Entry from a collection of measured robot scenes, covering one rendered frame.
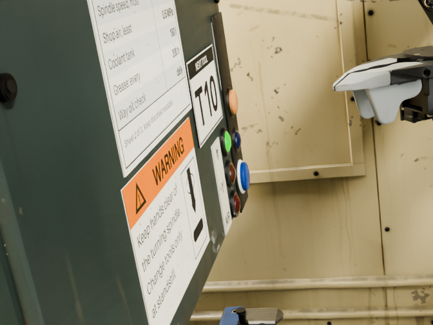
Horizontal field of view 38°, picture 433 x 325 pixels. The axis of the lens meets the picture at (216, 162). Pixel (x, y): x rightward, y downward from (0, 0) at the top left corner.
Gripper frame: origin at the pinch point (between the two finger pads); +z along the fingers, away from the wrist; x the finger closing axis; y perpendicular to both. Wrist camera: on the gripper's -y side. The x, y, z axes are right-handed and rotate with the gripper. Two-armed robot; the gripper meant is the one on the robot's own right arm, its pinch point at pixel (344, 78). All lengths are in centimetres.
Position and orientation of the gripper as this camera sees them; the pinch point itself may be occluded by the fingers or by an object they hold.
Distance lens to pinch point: 68.9
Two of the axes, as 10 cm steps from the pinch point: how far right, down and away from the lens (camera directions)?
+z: -9.4, 2.4, -2.6
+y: 1.5, 9.4, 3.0
